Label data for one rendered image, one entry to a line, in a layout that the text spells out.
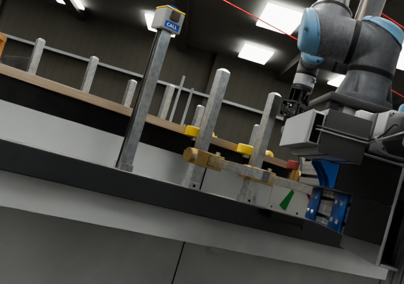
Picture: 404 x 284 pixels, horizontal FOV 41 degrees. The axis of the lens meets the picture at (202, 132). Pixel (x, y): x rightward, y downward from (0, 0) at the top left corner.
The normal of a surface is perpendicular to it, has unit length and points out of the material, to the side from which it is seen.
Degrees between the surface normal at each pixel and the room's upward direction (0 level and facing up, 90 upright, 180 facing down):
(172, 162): 90
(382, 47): 90
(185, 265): 90
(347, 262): 90
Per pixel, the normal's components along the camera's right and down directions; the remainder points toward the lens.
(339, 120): 0.04, -0.05
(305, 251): 0.56, 0.11
